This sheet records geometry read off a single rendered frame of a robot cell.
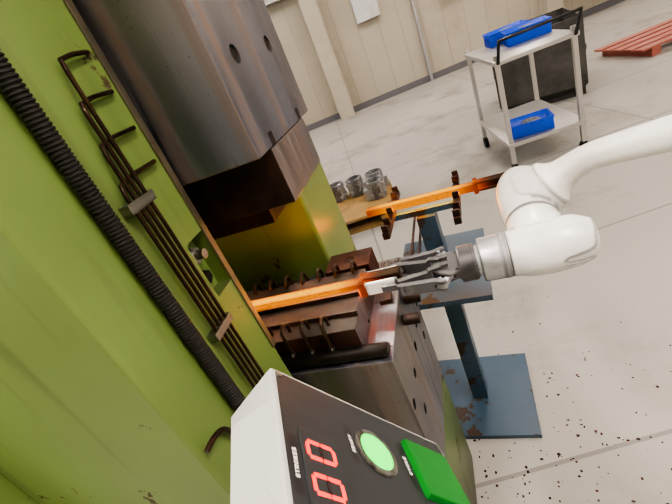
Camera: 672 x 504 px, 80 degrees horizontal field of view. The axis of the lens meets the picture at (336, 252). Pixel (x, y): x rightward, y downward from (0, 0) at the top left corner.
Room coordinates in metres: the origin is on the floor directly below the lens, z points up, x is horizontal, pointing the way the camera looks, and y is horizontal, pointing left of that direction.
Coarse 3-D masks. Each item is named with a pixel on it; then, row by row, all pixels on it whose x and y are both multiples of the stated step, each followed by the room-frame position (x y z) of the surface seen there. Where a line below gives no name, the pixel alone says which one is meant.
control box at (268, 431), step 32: (288, 384) 0.34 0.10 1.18; (256, 416) 0.31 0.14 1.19; (288, 416) 0.29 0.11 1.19; (320, 416) 0.31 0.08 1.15; (352, 416) 0.34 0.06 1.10; (256, 448) 0.27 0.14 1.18; (288, 448) 0.25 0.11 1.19; (352, 448) 0.28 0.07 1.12; (256, 480) 0.24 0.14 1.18; (288, 480) 0.22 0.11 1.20; (320, 480) 0.23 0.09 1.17; (352, 480) 0.24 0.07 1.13; (384, 480) 0.26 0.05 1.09; (416, 480) 0.28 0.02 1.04
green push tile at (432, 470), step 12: (408, 444) 0.32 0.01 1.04; (408, 456) 0.31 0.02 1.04; (420, 456) 0.31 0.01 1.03; (432, 456) 0.32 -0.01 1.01; (420, 468) 0.29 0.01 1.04; (432, 468) 0.30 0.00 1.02; (444, 468) 0.31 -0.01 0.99; (420, 480) 0.28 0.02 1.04; (432, 480) 0.28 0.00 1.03; (444, 480) 0.29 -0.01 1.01; (456, 480) 0.30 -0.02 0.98; (432, 492) 0.26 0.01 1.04; (444, 492) 0.27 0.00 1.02; (456, 492) 0.27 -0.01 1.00
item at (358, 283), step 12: (360, 276) 0.77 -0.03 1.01; (372, 276) 0.74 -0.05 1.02; (384, 276) 0.73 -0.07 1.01; (396, 276) 0.72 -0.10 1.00; (312, 288) 0.82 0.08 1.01; (324, 288) 0.79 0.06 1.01; (336, 288) 0.77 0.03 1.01; (348, 288) 0.76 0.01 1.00; (360, 288) 0.74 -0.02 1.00; (264, 300) 0.86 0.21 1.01; (276, 300) 0.83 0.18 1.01; (288, 300) 0.81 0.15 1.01; (300, 300) 0.80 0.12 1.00
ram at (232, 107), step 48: (96, 0) 0.64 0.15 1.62; (144, 0) 0.62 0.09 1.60; (192, 0) 0.62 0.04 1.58; (240, 0) 0.77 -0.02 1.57; (144, 48) 0.63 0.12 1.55; (192, 48) 0.61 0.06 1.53; (240, 48) 0.69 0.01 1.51; (144, 96) 0.65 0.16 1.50; (192, 96) 0.62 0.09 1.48; (240, 96) 0.63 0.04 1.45; (288, 96) 0.80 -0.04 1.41; (192, 144) 0.63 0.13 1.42; (240, 144) 0.61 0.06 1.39
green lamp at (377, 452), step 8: (368, 440) 0.30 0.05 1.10; (376, 440) 0.31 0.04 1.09; (368, 448) 0.29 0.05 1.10; (376, 448) 0.29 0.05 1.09; (384, 448) 0.30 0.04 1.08; (368, 456) 0.28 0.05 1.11; (376, 456) 0.28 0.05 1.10; (384, 456) 0.29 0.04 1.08; (376, 464) 0.27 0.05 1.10; (384, 464) 0.28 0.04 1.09; (392, 464) 0.28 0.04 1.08
